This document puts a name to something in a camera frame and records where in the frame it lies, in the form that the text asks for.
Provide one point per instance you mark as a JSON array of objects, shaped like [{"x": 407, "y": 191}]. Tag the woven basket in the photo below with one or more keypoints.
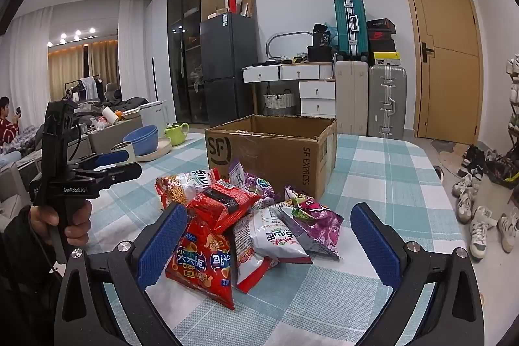
[{"x": 279, "y": 105}]

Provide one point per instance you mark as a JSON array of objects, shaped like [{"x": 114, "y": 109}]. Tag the person's left hand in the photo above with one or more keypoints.
[{"x": 79, "y": 220}]

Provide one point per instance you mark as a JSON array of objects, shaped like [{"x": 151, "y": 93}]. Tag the white paper roll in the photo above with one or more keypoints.
[{"x": 109, "y": 115}]

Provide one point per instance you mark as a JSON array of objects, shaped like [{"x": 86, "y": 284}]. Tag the green watering can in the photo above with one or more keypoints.
[{"x": 175, "y": 133}]

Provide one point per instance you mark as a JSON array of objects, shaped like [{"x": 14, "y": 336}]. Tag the red black snack packet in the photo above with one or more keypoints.
[{"x": 227, "y": 202}]

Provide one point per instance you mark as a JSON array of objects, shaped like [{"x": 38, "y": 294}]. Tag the grey doormat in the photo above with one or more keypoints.
[{"x": 448, "y": 151}]

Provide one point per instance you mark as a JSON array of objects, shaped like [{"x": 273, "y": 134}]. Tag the plain black shoebox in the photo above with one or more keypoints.
[{"x": 382, "y": 47}]

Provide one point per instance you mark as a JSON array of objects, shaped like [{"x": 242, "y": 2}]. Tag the checked teal tablecloth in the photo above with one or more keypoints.
[{"x": 385, "y": 175}]

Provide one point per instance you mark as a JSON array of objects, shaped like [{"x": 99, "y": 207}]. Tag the dark grey fridge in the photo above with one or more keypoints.
[{"x": 231, "y": 58}]

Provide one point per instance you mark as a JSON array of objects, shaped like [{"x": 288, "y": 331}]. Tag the beige suitcase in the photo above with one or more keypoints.
[{"x": 352, "y": 98}]

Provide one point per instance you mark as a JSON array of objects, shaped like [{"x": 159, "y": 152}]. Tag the curved metal tube frame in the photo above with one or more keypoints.
[{"x": 284, "y": 34}]

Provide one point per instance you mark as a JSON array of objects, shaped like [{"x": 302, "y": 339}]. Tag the clothes rack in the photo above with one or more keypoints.
[{"x": 85, "y": 86}]

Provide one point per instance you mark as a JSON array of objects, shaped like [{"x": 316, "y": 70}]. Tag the wooden door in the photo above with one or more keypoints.
[{"x": 442, "y": 46}]

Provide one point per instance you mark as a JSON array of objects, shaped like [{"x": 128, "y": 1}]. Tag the black bag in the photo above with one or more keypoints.
[{"x": 320, "y": 34}]

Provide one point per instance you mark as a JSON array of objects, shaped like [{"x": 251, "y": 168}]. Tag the person's left forearm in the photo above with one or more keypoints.
[{"x": 20, "y": 273}]

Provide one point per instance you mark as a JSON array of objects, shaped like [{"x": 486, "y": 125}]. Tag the white tall cabinet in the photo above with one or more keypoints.
[{"x": 160, "y": 54}]

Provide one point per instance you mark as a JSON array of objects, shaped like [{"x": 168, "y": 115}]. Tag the black storage box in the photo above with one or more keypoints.
[{"x": 320, "y": 53}]

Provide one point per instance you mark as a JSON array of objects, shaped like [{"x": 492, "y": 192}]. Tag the group of scattered shoes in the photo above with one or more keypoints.
[{"x": 482, "y": 224}]

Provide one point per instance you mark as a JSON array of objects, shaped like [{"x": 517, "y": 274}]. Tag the purple pink snack packet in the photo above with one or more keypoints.
[{"x": 320, "y": 220}]

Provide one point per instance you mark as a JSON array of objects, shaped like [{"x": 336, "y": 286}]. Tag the yellow black shoebox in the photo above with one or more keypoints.
[{"x": 387, "y": 58}]

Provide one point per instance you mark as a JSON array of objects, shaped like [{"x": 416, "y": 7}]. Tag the cardboard box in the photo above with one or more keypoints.
[{"x": 259, "y": 151}]

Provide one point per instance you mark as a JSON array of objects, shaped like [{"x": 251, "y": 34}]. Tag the shoe rack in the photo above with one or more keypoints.
[{"x": 511, "y": 119}]

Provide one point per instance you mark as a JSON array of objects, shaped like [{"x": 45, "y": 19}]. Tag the white curtain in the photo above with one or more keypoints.
[{"x": 133, "y": 50}]

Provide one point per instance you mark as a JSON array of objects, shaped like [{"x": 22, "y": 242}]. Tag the white round basin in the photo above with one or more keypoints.
[{"x": 160, "y": 149}]

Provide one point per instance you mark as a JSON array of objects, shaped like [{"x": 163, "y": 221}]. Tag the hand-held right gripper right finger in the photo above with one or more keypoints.
[{"x": 375, "y": 244}]

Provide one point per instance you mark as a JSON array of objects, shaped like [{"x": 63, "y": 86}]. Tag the blue plastic bag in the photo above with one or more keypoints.
[{"x": 331, "y": 32}]

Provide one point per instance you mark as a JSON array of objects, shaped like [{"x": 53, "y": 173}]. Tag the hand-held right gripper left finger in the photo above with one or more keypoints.
[{"x": 162, "y": 244}]

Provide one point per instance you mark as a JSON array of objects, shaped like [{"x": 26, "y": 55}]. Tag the flat cardboard parcel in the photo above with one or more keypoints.
[{"x": 218, "y": 13}]

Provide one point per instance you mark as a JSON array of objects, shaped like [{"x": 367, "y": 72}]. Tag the white chest freezer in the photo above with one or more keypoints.
[{"x": 154, "y": 113}]

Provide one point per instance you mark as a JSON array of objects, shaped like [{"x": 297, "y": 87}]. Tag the blue basin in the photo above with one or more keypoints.
[{"x": 142, "y": 139}]

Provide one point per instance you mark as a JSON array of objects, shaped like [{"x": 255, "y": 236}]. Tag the teal suitcase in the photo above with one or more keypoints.
[{"x": 350, "y": 25}]

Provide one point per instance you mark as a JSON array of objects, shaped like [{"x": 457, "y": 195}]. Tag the dark glass cabinet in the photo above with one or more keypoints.
[{"x": 186, "y": 46}]

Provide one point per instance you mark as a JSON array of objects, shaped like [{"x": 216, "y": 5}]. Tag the red black shoebox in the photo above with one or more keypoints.
[{"x": 381, "y": 36}]

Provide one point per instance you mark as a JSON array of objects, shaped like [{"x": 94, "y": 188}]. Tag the white red snack packet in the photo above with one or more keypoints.
[{"x": 267, "y": 236}]

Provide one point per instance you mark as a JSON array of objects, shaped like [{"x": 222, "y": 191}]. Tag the white drawer desk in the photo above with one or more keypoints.
[{"x": 316, "y": 90}]

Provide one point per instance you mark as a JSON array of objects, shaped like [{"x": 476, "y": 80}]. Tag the large red snack packet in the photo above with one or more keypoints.
[{"x": 202, "y": 261}]

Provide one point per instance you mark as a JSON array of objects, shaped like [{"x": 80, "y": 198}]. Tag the white orange snack packet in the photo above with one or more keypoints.
[{"x": 182, "y": 186}]

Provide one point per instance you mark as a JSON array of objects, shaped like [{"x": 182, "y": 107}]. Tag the silver suitcase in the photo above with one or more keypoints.
[{"x": 387, "y": 98}]

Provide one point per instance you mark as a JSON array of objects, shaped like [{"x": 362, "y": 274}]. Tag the open brown carton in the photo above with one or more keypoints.
[{"x": 248, "y": 4}]

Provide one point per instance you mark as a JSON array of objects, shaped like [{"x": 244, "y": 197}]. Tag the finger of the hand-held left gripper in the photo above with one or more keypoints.
[
  {"x": 121, "y": 172},
  {"x": 111, "y": 157}
]

